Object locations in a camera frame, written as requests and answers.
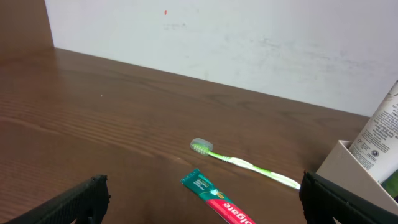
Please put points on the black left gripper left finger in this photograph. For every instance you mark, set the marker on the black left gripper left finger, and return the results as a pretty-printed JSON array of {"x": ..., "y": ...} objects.
[{"x": 87, "y": 202}]

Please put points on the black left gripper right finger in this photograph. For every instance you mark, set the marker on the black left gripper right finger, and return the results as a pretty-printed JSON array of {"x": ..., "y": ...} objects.
[{"x": 324, "y": 202}]

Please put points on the white cardboard box pink inside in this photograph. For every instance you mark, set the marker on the white cardboard box pink inside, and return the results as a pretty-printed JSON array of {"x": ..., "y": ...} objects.
[{"x": 341, "y": 168}]

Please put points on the clear bottle dark cap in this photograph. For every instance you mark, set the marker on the clear bottle dark cap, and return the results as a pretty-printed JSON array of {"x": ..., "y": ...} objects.
[{"x": 390, "y": 185}]

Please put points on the white cosmetic tube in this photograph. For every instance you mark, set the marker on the white cosmetic tube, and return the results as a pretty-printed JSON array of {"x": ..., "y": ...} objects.
[{"x": 375, "y": 147}]

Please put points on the teal red toothpaste tube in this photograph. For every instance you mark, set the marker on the teal red toothpaste tube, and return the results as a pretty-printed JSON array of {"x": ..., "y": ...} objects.
[{"x": 215, "y": 198}]

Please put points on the green white toothbrush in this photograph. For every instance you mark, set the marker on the green white toothbrush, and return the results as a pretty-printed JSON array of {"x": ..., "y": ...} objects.
[{"x": 205, "y": 148}]

